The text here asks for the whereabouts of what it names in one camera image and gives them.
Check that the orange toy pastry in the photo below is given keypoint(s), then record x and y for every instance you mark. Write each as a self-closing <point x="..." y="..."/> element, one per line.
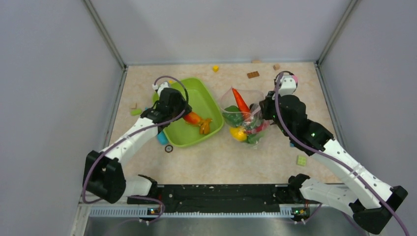
<point x="204" y="126"/>

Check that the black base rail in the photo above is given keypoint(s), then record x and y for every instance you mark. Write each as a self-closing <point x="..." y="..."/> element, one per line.
<point x="222" y="198"/>

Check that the cyan toy piece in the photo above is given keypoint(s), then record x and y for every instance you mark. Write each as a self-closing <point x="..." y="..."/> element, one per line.
<point x="161" y="137"/>

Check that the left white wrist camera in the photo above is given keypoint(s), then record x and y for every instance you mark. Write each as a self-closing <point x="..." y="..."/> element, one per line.
<point x="159" y="88"/>

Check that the light green block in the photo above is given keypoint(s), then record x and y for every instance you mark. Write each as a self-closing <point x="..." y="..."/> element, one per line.
<point x="301" y="160"/>

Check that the orange toy fruit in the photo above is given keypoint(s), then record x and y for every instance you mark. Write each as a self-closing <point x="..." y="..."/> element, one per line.
<point x="192" y="118"/>

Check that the green toy lettuce leaf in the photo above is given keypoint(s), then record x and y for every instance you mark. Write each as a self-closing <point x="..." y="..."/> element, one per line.
<point x="253" y="139"/>

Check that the yellow toy lemon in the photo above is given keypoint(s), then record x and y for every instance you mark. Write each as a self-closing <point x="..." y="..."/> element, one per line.
<point x="238" y="133"/>

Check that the brown toy brick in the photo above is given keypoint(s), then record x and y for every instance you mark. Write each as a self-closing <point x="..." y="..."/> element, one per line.
<point x="253" y="74"/>

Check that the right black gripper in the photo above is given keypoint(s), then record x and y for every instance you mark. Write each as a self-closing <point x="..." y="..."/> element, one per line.
<point x="265" y="104"/>

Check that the clear zip top bag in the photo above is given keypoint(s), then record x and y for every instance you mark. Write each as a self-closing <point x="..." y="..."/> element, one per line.
<point x="252" y="99"/>

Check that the green toy pepper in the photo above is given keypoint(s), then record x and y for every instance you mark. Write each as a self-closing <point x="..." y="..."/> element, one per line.
<point x="233" y="116"/>

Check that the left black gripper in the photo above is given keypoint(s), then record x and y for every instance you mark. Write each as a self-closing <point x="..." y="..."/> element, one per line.
<point x="181" y="100"/>

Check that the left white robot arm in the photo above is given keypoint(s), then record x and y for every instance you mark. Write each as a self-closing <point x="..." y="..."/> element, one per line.
<point x="103" y="173"/>

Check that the green plastic bowl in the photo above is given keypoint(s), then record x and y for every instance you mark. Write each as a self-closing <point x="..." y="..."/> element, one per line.
<point x="181" y="134"/>

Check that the orange toy carrot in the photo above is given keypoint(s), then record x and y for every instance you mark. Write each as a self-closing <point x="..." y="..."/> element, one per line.
<point x="242" y="106"/>

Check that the red toy chili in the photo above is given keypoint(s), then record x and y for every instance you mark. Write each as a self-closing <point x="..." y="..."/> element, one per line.
<point x="257" y="127"/>

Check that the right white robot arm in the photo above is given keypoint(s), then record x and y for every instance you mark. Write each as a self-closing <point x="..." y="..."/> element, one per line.
<point x="368" y="200"/>

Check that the pink microphone on tripod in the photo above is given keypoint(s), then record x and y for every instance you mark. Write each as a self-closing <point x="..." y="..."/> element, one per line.
<point x="281" y="76"/>

